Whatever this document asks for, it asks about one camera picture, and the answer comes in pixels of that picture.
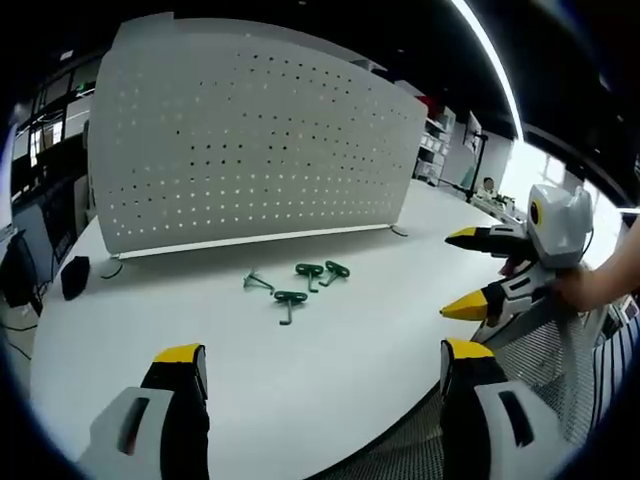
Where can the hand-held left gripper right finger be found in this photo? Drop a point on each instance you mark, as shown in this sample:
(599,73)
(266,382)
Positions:
(480,420)

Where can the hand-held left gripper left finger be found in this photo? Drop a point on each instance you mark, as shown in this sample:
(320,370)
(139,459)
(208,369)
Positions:
(150,425)

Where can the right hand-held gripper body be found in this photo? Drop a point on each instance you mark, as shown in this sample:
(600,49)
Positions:
(560,225)

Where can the pale green hook assembly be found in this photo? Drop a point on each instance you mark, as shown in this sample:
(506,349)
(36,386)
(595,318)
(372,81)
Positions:
(256,281)

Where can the white perforated mounting plate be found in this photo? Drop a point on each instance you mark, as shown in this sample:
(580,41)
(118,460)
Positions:
(250,140)

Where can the person's right hand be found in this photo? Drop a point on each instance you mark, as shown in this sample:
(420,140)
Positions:
(582,290)

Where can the grey mesh chair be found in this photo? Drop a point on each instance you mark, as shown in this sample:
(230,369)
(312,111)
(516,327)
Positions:
(540,365)

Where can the white storage shelf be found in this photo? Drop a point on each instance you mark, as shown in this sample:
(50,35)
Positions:
(436,145)

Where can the person's striped clothing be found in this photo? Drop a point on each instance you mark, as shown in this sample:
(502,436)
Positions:
(620,360)

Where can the small black pouch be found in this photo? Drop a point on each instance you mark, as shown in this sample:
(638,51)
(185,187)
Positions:
(75,277)

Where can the ceiling light strip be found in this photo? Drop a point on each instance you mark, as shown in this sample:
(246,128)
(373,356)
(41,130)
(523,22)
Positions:
(495,65)

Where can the dark computer monitor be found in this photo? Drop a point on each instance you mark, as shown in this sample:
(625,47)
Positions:
(17,272)

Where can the dark shelving rack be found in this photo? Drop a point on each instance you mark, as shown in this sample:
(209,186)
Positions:
(47,125)

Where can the black camera stand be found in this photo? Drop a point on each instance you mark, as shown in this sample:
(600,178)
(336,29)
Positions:
(478,160)

